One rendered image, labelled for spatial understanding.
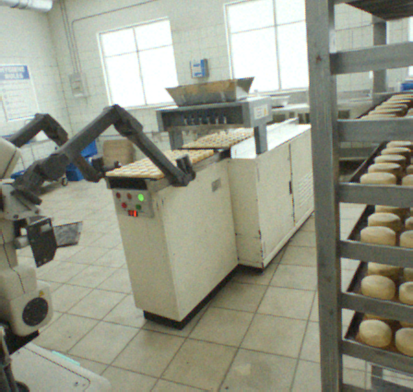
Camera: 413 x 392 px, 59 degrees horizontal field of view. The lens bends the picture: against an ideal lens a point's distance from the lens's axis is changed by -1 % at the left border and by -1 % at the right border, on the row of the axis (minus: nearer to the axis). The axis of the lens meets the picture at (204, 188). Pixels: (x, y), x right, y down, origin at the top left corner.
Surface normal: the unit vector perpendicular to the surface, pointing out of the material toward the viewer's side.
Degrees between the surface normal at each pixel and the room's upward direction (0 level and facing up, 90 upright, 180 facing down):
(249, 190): 90
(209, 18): 90
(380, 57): 90
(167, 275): 90
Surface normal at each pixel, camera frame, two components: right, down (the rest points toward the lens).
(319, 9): -0.55, 0.29
